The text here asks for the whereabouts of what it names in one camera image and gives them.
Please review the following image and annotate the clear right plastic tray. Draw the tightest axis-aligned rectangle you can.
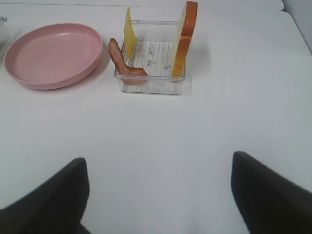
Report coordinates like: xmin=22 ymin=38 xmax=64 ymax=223
xmin=114 ymin=20 xmax=186 ymax=95

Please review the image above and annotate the clear plastic tray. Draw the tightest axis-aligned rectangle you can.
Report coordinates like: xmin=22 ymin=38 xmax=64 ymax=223
xmin=0 ymin=16 xmax=16 ymax=58
xmin=114 ymin=20 xmax=186 ymax=95

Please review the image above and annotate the clear left plastic tray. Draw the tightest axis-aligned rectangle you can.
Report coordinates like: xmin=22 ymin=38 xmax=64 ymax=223
xmin=0 ymin=16 xmax=16 ymax=58

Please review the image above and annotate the tray bread slice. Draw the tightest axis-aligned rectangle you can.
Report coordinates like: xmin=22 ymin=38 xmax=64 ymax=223
xmin=171 ymin=1 xmax=198 ymax=77

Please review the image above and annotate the yellow cheese slice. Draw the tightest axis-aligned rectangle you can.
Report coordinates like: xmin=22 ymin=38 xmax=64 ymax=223
xmin=124 ymin=7 xmax=137 ymax=60

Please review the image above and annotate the pink round plate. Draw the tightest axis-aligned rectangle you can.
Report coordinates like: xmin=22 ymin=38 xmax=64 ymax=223
xmin=3 ymin=23 xmax=103 ymax=90

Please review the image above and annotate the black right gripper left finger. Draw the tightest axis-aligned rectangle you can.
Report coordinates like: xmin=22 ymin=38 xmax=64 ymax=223
xmin=0 ymin=158 xmax=90 ymax=234

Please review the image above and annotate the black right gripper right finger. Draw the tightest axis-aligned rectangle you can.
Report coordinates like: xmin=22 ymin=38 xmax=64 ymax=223
xmin=231 ymin=151 xmax=312 ymax=234

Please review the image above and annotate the tray bacon strip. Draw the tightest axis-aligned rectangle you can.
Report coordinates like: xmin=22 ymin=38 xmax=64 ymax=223
xmin=108 ymin=38 xmax=147 ymax=85

